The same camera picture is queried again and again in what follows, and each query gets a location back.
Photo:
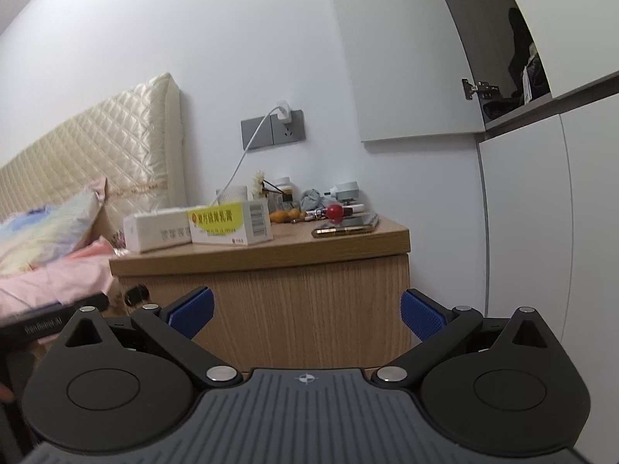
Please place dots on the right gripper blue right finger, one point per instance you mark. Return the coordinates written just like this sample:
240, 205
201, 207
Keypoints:
440, 330

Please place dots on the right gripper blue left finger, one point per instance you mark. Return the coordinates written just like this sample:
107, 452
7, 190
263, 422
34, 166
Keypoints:
170, 331

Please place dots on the wooden cabinet drawer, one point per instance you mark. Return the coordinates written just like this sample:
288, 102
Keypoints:
326, 316

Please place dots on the yellow white ointment box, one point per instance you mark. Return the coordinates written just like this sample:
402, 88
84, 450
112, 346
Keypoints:
237, 223

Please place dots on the black keys in lock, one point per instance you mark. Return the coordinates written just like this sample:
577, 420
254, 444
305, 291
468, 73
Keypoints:
136, 295

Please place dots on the pink blanket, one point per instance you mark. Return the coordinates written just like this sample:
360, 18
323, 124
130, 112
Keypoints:
83, 273

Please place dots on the pastel rainbow pillow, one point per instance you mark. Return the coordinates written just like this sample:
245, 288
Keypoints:
37, 238

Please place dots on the white tissue pack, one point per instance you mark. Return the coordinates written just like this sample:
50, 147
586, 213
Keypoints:
156, 230

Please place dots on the wooden bedside cabinet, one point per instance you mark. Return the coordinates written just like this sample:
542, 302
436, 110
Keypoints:
292, 246

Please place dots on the gold smartphone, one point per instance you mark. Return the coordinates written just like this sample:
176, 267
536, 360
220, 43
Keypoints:
346, 226

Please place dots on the orange small fruits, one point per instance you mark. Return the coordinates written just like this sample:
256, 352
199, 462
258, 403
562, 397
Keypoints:
289, 216

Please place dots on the red ball trinket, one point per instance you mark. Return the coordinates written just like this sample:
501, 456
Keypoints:
334, 212

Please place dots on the white artificial flower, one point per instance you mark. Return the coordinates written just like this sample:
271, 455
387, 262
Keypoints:
258, 189

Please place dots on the grey crumpled cloth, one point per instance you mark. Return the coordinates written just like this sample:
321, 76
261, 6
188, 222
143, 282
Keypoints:
311, 200

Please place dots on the cream quilted headboard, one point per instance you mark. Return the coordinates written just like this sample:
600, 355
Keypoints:
133, 140

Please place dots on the white charger plug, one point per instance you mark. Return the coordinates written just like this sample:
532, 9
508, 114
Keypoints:
284, 112

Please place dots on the metal door hinge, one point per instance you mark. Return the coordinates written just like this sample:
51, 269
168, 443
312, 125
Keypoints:
483, 90

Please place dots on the dark clothes in wardrobe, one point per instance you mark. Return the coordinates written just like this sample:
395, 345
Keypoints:
525, 69

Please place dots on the white wardrobe door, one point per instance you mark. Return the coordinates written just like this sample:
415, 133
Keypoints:
407, 62

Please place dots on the grey wall socket panel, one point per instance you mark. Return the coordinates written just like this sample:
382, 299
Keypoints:
273, 132

